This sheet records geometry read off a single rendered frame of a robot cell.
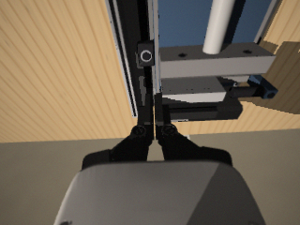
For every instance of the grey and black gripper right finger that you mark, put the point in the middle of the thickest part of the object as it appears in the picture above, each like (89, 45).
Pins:
(174, 145)

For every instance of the dark grey slotted block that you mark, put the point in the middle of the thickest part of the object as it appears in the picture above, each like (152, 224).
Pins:
(192, 98)

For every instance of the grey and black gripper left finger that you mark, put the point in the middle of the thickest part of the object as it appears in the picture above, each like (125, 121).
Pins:
(135, 146)

